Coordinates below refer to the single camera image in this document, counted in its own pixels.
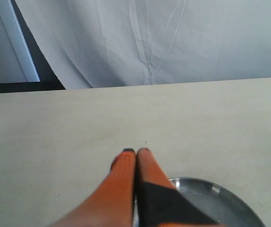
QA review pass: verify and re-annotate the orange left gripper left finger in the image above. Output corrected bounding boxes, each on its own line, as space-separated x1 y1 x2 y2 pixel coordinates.
51 148 136 227

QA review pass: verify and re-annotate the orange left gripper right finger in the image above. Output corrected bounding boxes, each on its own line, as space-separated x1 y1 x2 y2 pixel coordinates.
135 148 222 227

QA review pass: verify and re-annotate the round stainless steel plate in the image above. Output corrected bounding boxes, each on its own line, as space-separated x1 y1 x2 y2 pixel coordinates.
134 177 264 227

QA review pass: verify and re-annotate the white backdrop cloth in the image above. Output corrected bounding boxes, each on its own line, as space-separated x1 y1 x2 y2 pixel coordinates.
17 0 271 89

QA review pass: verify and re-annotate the dark frame behind cloth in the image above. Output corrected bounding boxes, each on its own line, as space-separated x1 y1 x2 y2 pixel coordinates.
0 0 64 93

